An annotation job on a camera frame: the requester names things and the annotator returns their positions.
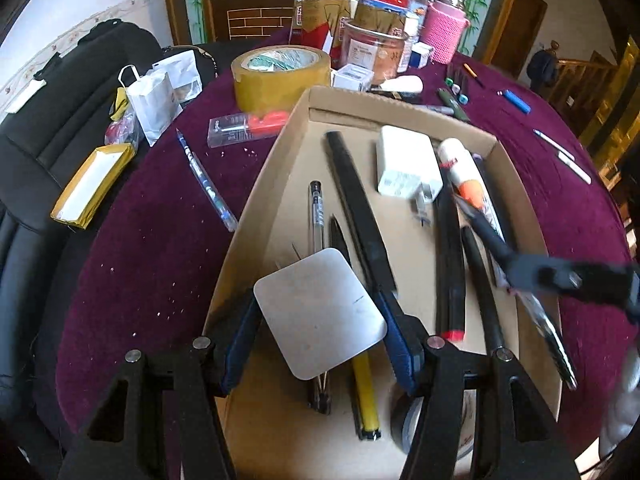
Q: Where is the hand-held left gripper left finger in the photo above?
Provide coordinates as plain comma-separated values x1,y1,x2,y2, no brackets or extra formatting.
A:
57,287,261,480

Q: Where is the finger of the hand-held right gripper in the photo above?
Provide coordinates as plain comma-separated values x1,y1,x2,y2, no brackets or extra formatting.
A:
452,195,586,298

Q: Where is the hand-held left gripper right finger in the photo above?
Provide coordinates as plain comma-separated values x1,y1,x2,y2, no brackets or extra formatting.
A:
375,290,583,480

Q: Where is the black marker with pink cap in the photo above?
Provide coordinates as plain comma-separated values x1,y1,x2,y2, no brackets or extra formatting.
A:
460,226,506,356

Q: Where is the black fineliner with yellow body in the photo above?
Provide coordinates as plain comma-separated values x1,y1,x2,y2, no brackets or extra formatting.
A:
329,214,384,442

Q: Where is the clear gel pen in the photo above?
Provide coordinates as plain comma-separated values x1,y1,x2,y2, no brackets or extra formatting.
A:
515,287,578,391

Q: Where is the black marker with red cap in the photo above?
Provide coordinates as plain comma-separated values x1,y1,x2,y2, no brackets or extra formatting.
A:
434,180,466,343

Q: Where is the white square eraser block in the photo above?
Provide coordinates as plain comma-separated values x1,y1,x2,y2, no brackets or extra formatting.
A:
253,248,388,381

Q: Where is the black tape roll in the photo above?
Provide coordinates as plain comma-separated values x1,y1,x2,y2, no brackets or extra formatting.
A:
390,390,476,461

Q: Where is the white glue tube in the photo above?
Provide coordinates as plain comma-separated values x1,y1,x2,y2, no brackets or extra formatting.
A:
437,138,488,211

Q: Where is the black marker with grey cap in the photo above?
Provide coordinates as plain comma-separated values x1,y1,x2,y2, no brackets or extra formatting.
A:
325,131,401,306

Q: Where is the shallow cardboard box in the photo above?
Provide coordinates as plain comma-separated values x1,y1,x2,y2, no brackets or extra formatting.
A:
202,85,563,480

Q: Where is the black capped gel pen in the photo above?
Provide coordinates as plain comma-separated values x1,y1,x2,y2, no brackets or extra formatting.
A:
306,180,332,416

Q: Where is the white charger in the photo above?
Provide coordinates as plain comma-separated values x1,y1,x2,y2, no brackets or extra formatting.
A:
376,125,444,228

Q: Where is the white flat stick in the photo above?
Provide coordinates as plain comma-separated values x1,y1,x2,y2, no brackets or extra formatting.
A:
557,152,592,185

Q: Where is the white pen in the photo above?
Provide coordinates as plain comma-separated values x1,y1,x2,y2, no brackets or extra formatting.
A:
532,129,564,154

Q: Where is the blue pen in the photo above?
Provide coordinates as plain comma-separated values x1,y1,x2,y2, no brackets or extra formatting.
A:
175,129,239,233

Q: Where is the blue lighter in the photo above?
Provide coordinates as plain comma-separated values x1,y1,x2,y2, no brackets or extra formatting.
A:
497,89,531,114

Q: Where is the green lighter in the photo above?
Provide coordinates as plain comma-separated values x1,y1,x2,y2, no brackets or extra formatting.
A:
437,89,471,124

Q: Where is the wooden stair railing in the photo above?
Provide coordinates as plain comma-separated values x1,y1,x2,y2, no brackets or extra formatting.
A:
552,52,621,131

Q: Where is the clear package with red items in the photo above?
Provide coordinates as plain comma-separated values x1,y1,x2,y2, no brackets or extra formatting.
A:
207,110,291,149

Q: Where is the yellow padded envelope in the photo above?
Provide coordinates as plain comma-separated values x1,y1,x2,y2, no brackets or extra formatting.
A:
50,143,137,231

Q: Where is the pink plastic bag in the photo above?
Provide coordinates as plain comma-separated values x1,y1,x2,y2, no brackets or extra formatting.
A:
104,105,139,146

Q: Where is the small blue and white box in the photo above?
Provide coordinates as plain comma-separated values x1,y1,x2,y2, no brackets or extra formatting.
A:
410,42,435,69

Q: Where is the brown wooden door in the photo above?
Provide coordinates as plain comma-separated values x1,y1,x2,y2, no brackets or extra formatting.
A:
492,0,549,79

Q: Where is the white paper bag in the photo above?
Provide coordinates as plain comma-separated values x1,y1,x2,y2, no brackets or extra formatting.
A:
118,65,184,147

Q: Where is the pink knitted bottle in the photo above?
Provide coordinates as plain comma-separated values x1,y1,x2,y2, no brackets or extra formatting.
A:
420,0,471,65

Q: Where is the brown packing tape roll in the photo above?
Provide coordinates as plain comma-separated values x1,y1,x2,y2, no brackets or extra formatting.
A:
231,46,332,113

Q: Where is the clear jar with orange label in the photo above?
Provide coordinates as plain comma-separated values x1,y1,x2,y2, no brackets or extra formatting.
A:
342,20,409,86

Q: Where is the white pouch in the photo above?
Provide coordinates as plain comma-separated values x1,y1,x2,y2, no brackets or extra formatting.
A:
152,50,204,111

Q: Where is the bamboo print panel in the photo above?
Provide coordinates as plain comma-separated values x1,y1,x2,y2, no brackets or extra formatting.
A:
467,0,494,56
182,0,209,44

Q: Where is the black sofa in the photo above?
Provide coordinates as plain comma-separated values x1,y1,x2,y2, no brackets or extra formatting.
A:
0,19,221,461

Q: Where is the clear container with red packets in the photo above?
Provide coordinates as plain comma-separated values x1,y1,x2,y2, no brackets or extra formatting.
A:
360,0,431,36

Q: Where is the wooden display cabinet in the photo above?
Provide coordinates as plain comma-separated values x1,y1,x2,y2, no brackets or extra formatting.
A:
162,0,523,61

